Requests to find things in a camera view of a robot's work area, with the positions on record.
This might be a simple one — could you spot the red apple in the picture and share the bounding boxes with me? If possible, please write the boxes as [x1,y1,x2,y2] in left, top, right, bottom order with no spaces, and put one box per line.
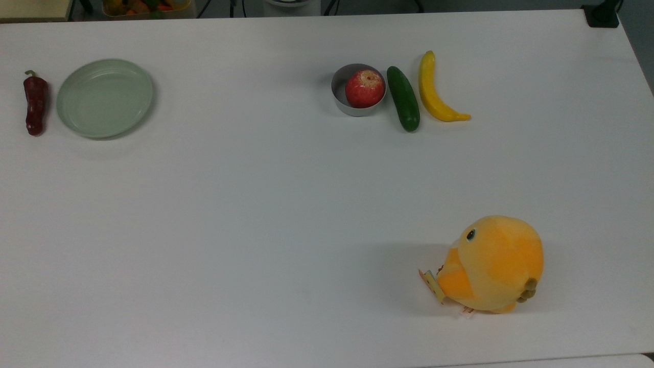
[345,69,386,109]

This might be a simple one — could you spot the grey round bowl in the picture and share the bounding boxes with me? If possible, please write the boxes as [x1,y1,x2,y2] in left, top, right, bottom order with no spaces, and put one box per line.
[331,63,387,118]

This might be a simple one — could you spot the green cucumber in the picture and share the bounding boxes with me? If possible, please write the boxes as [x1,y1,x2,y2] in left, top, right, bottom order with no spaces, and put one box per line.
[386,65,421,133]

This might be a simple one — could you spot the yellow banana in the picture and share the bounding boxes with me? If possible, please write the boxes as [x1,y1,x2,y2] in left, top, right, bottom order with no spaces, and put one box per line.
[418,50,472,123]

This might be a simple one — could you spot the orange plush dinosaur toy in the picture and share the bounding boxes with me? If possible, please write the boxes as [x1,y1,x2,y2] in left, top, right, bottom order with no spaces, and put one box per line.
[418,215,545,318]

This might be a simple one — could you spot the pale green plate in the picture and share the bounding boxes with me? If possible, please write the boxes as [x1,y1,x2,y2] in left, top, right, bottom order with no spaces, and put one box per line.
[56,58,154,140]

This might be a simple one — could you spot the yellow basket of toy food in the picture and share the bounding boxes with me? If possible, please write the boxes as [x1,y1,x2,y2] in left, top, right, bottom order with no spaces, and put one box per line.
[101,0,197,20]

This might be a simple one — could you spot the dark red chili pepper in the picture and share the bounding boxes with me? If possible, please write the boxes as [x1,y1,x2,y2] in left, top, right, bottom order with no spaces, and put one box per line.
[23,70,50,136]

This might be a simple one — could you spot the beige wooden desk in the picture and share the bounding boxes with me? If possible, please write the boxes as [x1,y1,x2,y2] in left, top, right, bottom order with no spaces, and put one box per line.
[0,0,72,24]

